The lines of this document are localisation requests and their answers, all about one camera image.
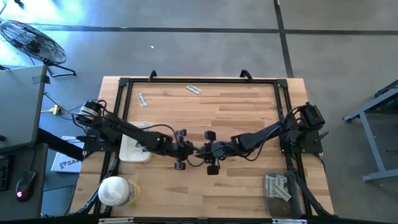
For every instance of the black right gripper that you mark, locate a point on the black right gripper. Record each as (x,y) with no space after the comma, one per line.
(216,151)

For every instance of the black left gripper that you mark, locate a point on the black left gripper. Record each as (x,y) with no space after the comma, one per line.
(182,149)

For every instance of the white blue wipe packet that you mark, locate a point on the white blue wipe packet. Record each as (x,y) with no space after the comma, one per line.
(145,150)
(139,145)

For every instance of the white plastic bin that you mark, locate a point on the white plastic bin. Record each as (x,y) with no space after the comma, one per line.
(130,155)

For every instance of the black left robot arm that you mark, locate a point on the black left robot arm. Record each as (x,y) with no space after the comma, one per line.
(130,132)

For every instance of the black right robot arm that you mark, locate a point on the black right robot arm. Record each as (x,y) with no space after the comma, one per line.
(258,140)

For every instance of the black rig beam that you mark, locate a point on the black rig beam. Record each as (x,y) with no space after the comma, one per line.
(186,221)

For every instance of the white-lidded yellow wipes canister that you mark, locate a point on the white-lidded yellow wipes canister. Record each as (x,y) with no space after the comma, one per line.
(115,190)

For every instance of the dark translucent plastic bin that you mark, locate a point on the dark translucent plastic bin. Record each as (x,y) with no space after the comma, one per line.
(283,210)

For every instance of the white printed cardboard box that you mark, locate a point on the white printed cardboard box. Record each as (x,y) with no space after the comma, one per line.
(66,163)

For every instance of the black support strut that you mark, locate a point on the black support strut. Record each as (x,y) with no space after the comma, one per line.
(59,144)

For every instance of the yellow power plug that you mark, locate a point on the yellow power plug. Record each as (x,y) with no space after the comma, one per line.
(56,109)

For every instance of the dark grey desk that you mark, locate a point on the dark grey desk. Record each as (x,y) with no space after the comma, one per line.
(42,174)

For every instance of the grey tape piece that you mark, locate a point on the grey tape piece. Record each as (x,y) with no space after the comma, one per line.
(41,79)

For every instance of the black computer mouse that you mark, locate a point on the black computer mouse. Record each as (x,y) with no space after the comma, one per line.
(26,183)

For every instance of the grey metal table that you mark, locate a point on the grey metal table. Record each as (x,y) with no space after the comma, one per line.
(377,176)

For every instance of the black keyboard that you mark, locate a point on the black keyboard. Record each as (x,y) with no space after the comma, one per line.
(3,172)

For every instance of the black floor fan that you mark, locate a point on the black floor fan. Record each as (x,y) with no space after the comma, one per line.
(32,43)

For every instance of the black frame clamp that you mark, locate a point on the black frame clamp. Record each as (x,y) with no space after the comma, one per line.
(245,74)
(152,75)

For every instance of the silver metal bracket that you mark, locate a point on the silver metal bracket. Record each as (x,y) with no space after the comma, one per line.
(289,221)
(115,220)

